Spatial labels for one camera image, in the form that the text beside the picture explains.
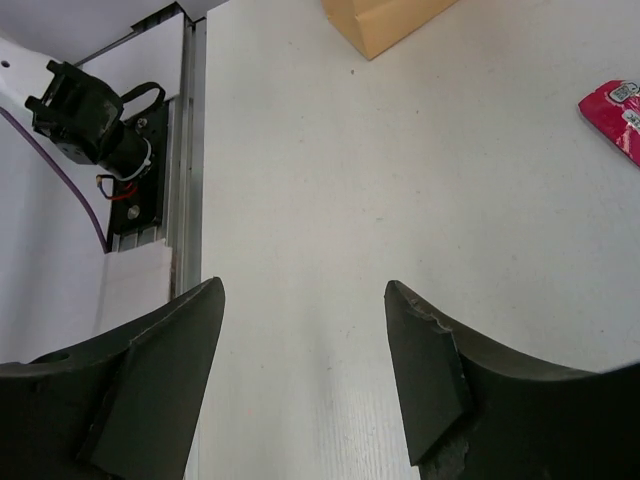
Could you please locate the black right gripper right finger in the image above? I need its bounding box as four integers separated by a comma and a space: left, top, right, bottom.
384, 280, 639, 479

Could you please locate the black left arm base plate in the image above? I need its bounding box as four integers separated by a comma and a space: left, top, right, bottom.
107, 101, 169, 237

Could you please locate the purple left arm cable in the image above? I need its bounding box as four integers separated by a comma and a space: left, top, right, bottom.
0, 107, 109, 253

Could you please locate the red snack packet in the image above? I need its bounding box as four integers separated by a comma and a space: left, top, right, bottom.
578, 80, 639, 166

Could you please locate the aluminium front rail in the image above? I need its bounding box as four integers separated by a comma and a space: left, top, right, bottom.
165, 20, 207, 297

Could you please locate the brown paper bag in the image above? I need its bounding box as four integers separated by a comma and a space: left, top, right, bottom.
321, 0, 456, 60

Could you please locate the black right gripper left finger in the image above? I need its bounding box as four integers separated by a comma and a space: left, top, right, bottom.
1, 277, 225, 479

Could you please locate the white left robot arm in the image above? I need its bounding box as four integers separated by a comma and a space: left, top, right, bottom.
1, 38, 165, 182

